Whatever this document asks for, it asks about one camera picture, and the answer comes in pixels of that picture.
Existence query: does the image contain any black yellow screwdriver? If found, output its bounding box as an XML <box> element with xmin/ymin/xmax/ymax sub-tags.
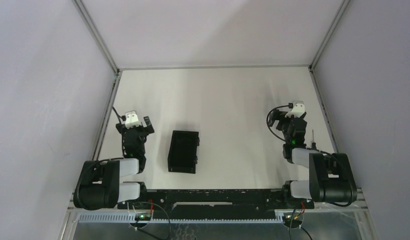
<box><xmin>311</xmin><ymin>129</ymin><xmax>317</xmax><ymax>150</ymax></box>

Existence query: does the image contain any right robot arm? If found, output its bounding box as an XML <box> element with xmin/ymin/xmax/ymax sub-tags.
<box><xmin>266</xmin><ymin>107</ymin><xmax>358</xmax><ymax>208</ymax></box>

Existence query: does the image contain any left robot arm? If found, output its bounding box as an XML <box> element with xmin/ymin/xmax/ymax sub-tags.
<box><xmin>73</xmin><ymin>113</ymin><xmax>154</xmax><ymax>211</ymax></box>

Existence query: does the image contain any black plastic bin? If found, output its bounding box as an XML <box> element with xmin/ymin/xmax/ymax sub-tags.
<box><xmin>167</xmin><ymin>130</ymin><xmax>200</xmax><ymax>174</ymax></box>

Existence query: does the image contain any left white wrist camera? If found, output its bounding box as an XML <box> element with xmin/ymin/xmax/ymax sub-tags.
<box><xmin>124</xmin><ymin>110</ymin><xmax>141</xmax><ymax>129</ymax></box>

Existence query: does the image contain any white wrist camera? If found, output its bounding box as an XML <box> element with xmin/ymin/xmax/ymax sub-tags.
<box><xmin>285</xmin><ymin>100</ymin><xmax>306</xmax><ymax>118</ymax></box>
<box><xmin>124</xmin><ymin>110</ymin><xmax>141</xmax><ymax>129</ymax></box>

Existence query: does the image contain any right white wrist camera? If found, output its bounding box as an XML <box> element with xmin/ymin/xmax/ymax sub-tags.
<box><xmin>285</xmin><ymin>100</ymin><xmax>306</xmax><ymax>118</ymax></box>

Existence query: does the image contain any aluminium frame rail left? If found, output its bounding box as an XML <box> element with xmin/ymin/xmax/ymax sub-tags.
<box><xmin>90</xmin><ymin>69</ymin><xmax>121</xmax><ymax>161</ymax></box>

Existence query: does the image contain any aluminium frame rail back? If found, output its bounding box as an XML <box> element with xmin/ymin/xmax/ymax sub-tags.
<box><xmin>119</xmin><ymin>64</ymin><xmax>310</xmax><ymax>72</ymax></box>

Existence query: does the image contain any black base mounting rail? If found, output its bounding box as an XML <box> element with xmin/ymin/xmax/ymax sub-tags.
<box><xmin>117</xmin><ymin>188</ymin><xmax>315</xmax><ymax>219</ymax></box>

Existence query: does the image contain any left circuit board with wires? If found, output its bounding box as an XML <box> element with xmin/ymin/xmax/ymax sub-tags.
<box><xmin>127</xmin><ymin>201</ymin><xmax>171</xmax><ymax>240</ymax></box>

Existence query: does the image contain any circuit board with wires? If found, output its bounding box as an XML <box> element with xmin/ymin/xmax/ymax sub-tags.
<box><xmin>283</xmin><ymin>201</ymin><xmax>313</xmax><ymax>240</ymax></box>
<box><xmin>127</xmin><ymin>201</ymin><xmax>171</xmax><ymax>240</ymax></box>

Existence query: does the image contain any right circuit board with wires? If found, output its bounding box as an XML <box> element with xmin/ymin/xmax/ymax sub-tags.
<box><xmin>283</xmin><ymin>201</ymin><xmax>313</xmax><ymax>240</ymax></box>

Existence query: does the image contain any grey slotted cable duct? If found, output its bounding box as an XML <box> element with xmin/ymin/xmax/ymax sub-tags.
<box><xmin>77</xmin><ymin>212</ymin><xmax>285</xmax><ymax>224</ymax></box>

